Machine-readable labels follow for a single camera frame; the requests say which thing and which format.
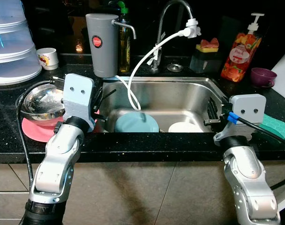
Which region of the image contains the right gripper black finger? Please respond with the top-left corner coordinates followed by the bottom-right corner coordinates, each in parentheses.
top-left (208, 95), bottom-right (220, 119)

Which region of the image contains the pink round plate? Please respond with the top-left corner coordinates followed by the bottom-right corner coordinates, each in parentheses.
top-left (22, 110), bottom-right (102, 143)

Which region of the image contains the stainless steel sink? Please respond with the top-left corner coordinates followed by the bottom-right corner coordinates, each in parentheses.
top-left (99, 75), bottom-right (229, 134)

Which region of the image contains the white plate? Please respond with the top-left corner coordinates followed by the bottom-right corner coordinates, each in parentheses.
top-left (168, 121), bottom-right (202, 134)

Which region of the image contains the light blue plate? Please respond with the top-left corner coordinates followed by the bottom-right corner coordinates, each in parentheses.
top-left (115, 111), bottom-right (160, 133)

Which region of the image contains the grey water filter with spout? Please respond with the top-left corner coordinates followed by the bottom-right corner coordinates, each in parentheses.
top-left (85, 13), bottom-right (137, 78)

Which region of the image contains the green-capped oil bottle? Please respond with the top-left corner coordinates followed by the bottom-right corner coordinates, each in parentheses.
top-left (117, 1), bottom-right (132, 74)

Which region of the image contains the green sponge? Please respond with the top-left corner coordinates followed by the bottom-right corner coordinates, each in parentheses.
top-left (257, 114), bottom-right (285, 140)

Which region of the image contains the orange pump soap bottle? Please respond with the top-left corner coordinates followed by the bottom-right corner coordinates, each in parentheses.
top-left (220, 13), bottom-right (265, 83)

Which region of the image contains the purple cup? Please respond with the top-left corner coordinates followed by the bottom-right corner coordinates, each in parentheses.
top-left (250, 67), bottom-right (278, 88)

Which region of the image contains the round chrome sink fitting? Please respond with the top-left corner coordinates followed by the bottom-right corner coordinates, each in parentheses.
top-left (167, 62), bottom-right (184, 72)

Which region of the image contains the stainless steel bowl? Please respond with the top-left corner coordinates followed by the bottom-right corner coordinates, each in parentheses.
top-left (17, 81), bottom-right (67, 121)

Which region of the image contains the yellow and pink sponge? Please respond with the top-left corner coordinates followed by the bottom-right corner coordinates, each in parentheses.
top-left (196, 38), bottom-right (220, 53)

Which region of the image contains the white printed mug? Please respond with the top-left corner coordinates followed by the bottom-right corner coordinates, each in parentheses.
top-left (37, 47), bottom-right (59, 71)

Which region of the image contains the grey-brown base cabinet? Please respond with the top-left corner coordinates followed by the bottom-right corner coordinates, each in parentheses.
top-left (0, 159), bottom-right (285, 225)

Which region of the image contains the translucent plastic container stack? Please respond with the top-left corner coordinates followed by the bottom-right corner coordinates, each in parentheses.
top-left (0, 0), bottom-right (42, 86)

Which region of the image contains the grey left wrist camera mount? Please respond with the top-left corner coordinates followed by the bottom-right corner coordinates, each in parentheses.
top-left (62, 74), bottom-right (97, 132)

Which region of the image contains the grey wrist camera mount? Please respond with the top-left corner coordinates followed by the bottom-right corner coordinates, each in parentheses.
top-left (214, 94), bottom-right (267, 143)
top-left (62, 74), bottom-right (97, 132)

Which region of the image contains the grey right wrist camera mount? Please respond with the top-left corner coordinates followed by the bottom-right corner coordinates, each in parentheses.
top-left (214, 94), bottom-right (267, 143)

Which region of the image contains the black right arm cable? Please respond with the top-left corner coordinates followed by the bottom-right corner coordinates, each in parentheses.
top-left (227, 112), bottom-right (285, 190)

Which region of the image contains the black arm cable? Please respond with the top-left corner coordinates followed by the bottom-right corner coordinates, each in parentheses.
top-left (15, 80), bottom-right (66, 193)
top-left (227, 112), bottom-right (285, 190)

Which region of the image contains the white hose with faucet adapter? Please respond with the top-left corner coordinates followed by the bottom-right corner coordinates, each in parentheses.
top-left (115, 18), bottom-right (201, 112)

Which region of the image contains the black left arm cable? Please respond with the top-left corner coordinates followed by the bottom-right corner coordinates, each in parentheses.
top-left (15, 80), bottom-right (66, 193)

